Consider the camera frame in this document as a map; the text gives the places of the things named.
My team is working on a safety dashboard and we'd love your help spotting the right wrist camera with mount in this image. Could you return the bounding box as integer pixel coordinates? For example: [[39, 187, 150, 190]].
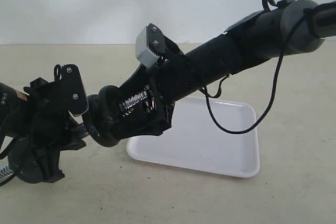
[[135, 23, 184, 72]]

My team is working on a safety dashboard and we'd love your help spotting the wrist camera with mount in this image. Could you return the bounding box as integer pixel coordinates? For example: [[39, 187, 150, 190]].
[[54, 64, 89, 117], [135, 23, 184, 72]]

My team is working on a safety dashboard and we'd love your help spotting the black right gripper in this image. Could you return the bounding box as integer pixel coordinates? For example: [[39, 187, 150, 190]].
[[110, 53, 207, 140]]

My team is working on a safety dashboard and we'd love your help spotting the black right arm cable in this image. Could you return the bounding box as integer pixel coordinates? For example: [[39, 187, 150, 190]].
[[188, 0, 316, 135]]

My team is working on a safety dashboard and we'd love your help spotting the black weight plate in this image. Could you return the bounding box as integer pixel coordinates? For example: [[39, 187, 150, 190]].
[[98, 85, 121, 147], [7, 138, 43, 184], [82, 94, 109, 147]]

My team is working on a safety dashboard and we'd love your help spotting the chrome threaded dumbbell bar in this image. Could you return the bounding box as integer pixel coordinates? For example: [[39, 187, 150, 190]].
[[0, 90, 152, 183]]

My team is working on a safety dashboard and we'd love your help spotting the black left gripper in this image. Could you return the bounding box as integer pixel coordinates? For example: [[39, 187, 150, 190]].
[[18, 77, 86, 182]]

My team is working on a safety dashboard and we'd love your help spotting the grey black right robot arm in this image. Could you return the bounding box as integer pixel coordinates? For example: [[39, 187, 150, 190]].
[[110, 0, 335, 140]]

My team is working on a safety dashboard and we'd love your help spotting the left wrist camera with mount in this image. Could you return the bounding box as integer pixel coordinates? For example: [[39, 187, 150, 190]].
[[54, 64, 89, 117]]

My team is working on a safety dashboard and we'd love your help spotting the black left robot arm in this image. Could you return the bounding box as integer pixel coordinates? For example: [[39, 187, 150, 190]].
[[1, 78, 86, 184]]

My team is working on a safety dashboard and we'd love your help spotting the white rectangular plastic tray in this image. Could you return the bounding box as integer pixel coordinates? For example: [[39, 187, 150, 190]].
[[127, 96, 260, 178]]

